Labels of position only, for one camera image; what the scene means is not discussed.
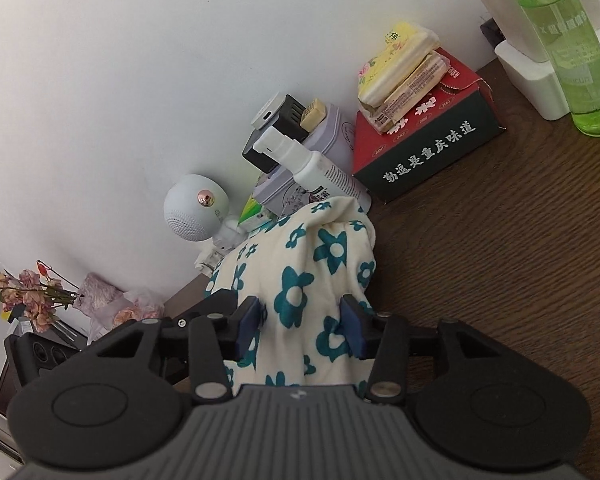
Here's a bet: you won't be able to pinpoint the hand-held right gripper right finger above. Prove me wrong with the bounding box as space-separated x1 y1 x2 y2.
340 295 551 405

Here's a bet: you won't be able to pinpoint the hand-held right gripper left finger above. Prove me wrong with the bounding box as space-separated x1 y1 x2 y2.
50 297 267 404

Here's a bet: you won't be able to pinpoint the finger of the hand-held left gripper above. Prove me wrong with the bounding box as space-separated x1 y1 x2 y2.
161 287 242 335

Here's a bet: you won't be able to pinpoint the cream teal flower garment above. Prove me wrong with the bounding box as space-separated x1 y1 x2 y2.
205 195 378 391

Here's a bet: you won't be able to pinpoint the dried pink flowers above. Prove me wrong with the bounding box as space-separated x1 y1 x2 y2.
0 260 78 333

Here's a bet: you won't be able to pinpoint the wrapped flower vase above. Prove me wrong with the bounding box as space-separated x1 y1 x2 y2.
75 272 126 318

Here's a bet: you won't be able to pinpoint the green white small box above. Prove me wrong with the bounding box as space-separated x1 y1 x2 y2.
237 192 273 233

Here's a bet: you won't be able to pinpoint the white robot speaker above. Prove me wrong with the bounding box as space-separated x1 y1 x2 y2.
164 174 248 263

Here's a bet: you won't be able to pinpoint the black small device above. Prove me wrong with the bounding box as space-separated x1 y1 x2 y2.
242 94 312 173

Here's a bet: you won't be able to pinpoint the white spray bottle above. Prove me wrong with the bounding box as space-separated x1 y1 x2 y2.
252 127 373 211

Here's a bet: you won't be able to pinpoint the red and black box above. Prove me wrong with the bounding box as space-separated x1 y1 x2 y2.
352 47 507 206

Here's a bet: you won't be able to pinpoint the lavender printed tin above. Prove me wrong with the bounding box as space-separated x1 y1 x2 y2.
252 102 361 211

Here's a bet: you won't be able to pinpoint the cream small bar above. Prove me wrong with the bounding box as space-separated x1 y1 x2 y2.
300 100 328 131

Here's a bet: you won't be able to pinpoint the tan wrapped packet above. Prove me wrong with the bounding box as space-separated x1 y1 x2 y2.
364 51 451 134

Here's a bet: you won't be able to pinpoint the white power strip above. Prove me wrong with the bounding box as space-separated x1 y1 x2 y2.
495 0 600 122

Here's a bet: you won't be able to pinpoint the green spray bottle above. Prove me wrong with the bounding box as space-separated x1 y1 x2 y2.
510 0 600 137

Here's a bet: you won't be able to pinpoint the beige charger plug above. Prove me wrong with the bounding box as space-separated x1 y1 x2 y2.
462 0 548 63

